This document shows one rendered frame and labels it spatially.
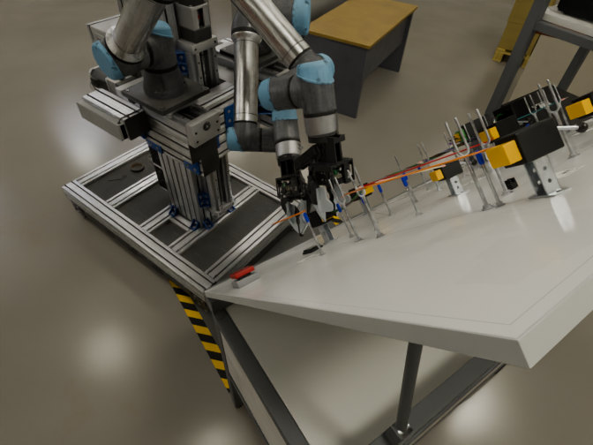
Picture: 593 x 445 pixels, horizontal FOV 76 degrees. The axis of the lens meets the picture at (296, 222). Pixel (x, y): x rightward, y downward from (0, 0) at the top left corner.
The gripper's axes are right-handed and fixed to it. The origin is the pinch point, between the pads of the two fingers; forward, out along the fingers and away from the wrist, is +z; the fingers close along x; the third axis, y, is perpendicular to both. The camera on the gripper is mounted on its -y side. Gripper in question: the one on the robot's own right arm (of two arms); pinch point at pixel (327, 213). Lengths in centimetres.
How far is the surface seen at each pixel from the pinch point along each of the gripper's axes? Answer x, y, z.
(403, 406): -19.4, 35.1, 23.0
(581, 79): 311, -37, 11
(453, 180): 14.8, 25.1, -7.1
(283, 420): -27, 3, 46
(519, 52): 91, 6, -27
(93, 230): -28, -196, 41
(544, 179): -8, 50, -17
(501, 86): 92, 0, -16
